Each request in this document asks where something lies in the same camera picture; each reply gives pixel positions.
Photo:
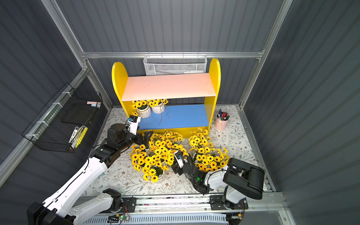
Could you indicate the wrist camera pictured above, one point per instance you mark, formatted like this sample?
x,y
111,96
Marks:
x,y
132,124
178,156

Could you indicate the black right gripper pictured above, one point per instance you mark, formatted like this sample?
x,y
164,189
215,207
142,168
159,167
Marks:
x,y
176,165

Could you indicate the shelf pot two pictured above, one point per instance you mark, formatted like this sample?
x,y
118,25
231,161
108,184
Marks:
x,y
160,152
139,159

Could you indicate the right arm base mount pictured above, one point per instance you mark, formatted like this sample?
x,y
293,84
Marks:
x,y
218,202

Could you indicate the yellow marker in basket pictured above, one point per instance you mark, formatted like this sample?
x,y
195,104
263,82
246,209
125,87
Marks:
x,y
79,136

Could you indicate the black wire wall basket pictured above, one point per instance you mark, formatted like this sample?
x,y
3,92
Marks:
x,y
52,130

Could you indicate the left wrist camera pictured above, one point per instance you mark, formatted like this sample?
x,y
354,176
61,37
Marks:
x,y
132,124

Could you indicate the yellow wooden shelf unit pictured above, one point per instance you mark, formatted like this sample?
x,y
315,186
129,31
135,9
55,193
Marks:
x,y
183,119

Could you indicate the pink sticky notes in basket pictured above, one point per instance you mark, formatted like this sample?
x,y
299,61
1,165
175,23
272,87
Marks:
x,y
94,104

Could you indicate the pink pen cup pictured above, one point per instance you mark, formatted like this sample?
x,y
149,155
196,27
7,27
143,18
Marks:
x,y
221,120

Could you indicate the small green circuit board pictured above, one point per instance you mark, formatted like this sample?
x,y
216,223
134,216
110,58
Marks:
x,y
117,219

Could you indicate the white wire wall basket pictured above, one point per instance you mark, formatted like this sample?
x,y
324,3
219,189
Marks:
x,y
174,66

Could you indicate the shelf pot five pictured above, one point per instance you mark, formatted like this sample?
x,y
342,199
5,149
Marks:
x,y
141,148

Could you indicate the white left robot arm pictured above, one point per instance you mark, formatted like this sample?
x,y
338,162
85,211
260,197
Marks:
x,y
59,209

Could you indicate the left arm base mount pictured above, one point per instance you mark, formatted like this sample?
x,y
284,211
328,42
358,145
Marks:
x,y
116,205

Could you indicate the shelf pot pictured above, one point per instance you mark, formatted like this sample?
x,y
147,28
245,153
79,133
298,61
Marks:
x,y
181,150
157,105
141,108

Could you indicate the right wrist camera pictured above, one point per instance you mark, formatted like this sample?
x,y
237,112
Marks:
x,y
178,156

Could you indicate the white marker in basket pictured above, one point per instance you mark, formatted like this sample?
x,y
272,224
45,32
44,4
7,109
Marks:
x,y
75,131

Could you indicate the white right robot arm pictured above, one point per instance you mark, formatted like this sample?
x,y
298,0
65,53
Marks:
x,y
240,179

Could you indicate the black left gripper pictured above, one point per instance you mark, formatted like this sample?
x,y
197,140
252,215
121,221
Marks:
x,y
143,138

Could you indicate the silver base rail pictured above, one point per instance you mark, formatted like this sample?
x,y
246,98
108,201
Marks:
x,y
199,203

